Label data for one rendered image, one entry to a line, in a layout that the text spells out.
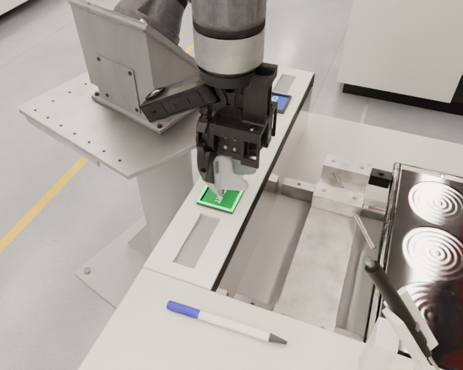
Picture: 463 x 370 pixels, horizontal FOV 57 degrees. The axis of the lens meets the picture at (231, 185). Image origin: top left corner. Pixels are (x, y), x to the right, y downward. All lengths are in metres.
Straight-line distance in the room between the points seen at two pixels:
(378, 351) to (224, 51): 0.31
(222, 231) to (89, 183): 1.59
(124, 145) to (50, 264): 0.99
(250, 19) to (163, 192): 0.81
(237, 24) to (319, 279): 0.38
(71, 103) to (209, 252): 0.68
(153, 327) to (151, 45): 0.56
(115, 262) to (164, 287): 1.24
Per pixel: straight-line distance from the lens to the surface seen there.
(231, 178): 0.57
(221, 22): 0.43
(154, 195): 1.20
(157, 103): 0.54
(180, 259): 0.57
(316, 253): 0.68
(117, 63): 0.98
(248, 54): 0.45
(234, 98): 0.50
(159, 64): 0.92
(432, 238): 0.72
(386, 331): 0.43
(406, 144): 1.02
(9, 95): 2.94
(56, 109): 1.13
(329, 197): 0.72
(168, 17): 0.96
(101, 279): 1.74
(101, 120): 1.06
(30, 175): 2.28
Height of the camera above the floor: 1.41
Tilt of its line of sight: 44 degrees down
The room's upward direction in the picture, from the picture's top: straight up
